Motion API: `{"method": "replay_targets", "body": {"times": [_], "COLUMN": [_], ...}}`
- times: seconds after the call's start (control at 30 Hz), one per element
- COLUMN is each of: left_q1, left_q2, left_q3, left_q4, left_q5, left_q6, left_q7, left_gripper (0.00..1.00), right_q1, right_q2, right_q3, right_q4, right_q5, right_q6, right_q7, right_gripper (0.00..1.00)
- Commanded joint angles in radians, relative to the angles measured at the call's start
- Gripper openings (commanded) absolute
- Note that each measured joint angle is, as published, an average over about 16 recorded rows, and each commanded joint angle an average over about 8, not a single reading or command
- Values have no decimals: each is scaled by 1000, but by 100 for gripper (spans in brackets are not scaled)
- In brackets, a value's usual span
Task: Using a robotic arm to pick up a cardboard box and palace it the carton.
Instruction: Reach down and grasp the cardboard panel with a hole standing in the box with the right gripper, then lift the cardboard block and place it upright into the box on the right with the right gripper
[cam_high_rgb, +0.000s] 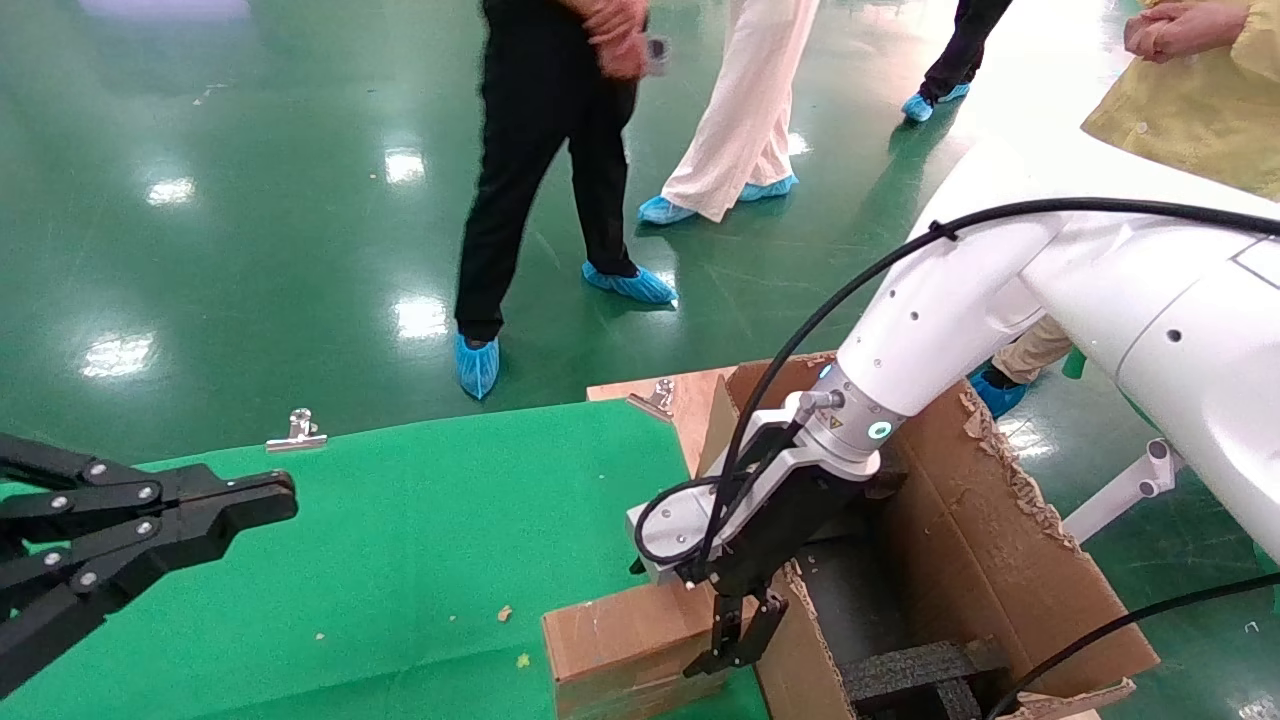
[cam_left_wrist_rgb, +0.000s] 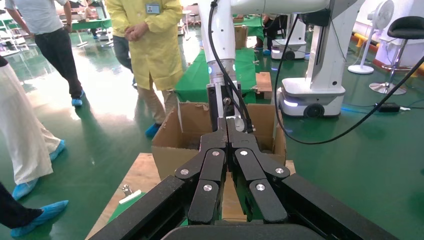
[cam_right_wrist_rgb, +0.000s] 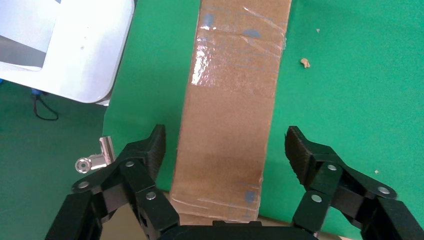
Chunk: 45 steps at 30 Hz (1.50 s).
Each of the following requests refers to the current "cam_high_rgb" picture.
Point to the person in black trousers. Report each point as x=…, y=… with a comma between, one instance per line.
x=530, y=150

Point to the white pipe frame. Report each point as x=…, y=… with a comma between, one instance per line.
x=1130, y=490

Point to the person in yellow coat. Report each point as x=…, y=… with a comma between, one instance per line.
x=1190, y=120

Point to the person in dark jeans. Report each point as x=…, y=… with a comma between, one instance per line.
x=960, y=50

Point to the large green table cloth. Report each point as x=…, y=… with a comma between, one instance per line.
x=420, y=540

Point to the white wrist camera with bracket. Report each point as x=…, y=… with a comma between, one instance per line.
x=680, y=520

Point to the large open brown carton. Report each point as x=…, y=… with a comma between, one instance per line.
x=960, y=540

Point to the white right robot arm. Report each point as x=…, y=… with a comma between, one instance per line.
x=1150, y=330

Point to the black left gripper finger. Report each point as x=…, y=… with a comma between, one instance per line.
x=200, y=500
x=120, y=565

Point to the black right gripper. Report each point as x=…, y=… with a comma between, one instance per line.
x=790, y=520

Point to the small brown cardboard box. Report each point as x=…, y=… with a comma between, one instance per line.
x=620, y=640

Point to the silver metal clip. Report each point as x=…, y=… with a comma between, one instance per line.
x=298, y=440
x=655, y=402

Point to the person in white trousers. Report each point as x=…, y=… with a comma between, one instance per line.
x=740, y=120

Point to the black foam insert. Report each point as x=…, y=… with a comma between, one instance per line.
x=920, y=672

